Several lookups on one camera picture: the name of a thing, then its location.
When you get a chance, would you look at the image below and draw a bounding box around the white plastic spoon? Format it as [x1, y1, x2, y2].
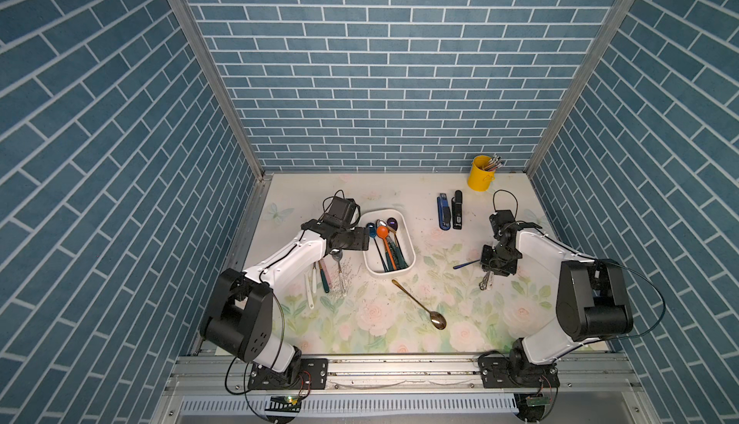
[304, 269, 315, 310]

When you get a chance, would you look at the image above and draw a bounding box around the black stapler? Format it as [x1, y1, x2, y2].
[451, 190, 463, 230]

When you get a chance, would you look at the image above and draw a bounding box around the green handled spoon left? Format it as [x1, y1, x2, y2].
[318, 260, 331, 294]

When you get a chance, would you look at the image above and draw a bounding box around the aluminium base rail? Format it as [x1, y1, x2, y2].
[163, 352, 643, 397]

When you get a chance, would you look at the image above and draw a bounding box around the white plastic storage box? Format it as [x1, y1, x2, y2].
[360, 209, 417, 279]

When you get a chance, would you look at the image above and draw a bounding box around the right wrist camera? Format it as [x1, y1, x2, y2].
[490, 210, 516, 240]

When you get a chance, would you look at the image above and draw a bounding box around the blue stapler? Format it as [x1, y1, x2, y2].
[437, 193, 451, 231]

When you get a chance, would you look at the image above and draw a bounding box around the yellow pen cup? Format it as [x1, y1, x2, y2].
[467, 156, 495, 192]

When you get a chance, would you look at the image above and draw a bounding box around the silver spoon clear handle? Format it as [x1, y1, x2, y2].
[330, 249, 346, 296]
[479, 272, 492, 291]

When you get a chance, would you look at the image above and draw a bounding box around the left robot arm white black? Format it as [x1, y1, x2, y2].
[199, 219, 369, 375]

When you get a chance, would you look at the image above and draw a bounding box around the blue metal spoon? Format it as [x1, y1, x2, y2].
[367, 222, 388, 272]

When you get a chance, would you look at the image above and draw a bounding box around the gold long spoon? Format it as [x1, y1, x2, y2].
[392, 279, 448, 331]

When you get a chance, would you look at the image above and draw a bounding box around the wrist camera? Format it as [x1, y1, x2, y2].
[490, 210, 516, 240]
[321, 196, 361, 229]

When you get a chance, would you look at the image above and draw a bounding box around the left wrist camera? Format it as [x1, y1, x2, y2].
[321, 196, 361, 229]

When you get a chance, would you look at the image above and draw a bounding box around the teal handled spoon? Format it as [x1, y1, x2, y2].
[387, 237, 405, 270]
[393, 237, 408, 269]

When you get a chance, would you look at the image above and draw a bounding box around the orange plastic spoon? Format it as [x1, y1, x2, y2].
[377, 227, 396, 270]

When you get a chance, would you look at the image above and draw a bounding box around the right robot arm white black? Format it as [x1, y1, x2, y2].
[481, 210, 633, 370]

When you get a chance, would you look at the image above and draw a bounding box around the rainbow iridescent spoon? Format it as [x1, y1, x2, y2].
[452, 259, 480, 270]

